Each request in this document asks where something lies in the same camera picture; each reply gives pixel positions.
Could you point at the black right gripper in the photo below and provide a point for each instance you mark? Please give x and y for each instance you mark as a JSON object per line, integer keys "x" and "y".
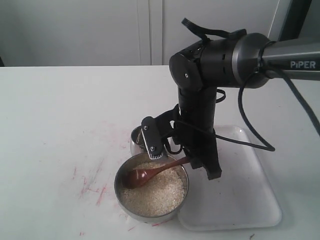
{"x": 192, "y": 132}

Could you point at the brown wooden spoon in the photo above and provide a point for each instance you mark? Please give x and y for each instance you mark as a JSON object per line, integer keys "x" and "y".
{"x": 139, "y": 177}

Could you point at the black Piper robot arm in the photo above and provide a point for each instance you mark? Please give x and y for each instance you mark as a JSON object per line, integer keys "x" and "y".
{"x": 204, "y": 69}

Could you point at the white rice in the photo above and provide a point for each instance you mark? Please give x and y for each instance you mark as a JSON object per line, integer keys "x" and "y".
{"x": 159, "y": 196}

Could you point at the large steel rice bowl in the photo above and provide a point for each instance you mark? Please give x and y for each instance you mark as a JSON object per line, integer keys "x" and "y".
{"x": 142, "y": 161}

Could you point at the small steel cup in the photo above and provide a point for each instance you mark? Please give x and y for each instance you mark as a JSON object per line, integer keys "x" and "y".
{"x": 137, "y": 143}

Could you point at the white plastic tray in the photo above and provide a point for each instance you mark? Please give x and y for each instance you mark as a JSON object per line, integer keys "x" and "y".
{"x": 241, "y": 198}

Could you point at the white cabinet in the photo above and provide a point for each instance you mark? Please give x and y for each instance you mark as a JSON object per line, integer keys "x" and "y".
{"x": 121, "y": 32}

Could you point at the dark door frame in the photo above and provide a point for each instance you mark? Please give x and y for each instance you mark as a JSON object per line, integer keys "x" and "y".
{"x": 295, "y": 19}

